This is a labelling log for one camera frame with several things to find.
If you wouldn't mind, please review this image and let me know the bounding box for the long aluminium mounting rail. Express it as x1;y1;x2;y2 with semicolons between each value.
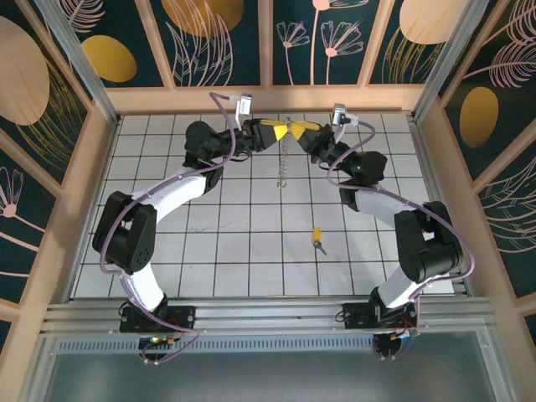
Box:
39;296;502;336

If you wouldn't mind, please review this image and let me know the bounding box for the yellow headed key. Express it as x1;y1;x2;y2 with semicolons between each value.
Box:
312;225;328;256

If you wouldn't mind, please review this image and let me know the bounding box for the grey metal panel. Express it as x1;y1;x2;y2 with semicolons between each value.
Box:
44;353;499;402

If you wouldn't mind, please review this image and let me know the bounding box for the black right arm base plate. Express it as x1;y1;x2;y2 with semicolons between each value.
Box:
341;301;420;334

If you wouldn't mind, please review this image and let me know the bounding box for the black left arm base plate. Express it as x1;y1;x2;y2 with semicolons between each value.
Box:
119;304;198;334

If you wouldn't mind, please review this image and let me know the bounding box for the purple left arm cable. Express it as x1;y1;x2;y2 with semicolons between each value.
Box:
98;90;251;366

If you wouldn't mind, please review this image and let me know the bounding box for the aluminium frame leg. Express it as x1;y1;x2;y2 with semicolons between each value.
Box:
479;330;518;402
23;334;58;402

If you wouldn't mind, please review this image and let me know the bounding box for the silver keyring chain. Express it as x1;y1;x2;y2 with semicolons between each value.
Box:
276;116;294;188

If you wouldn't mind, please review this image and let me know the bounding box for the black connector board with wires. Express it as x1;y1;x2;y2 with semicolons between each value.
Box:
137;332;198;366
371;326;420;362

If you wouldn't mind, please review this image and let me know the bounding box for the aluminium frame post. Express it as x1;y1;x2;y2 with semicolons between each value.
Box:
35;0;122;126
412;0;491;122

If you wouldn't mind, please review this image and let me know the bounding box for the grey slotted cable duct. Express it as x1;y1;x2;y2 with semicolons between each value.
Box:
54;337;378;355

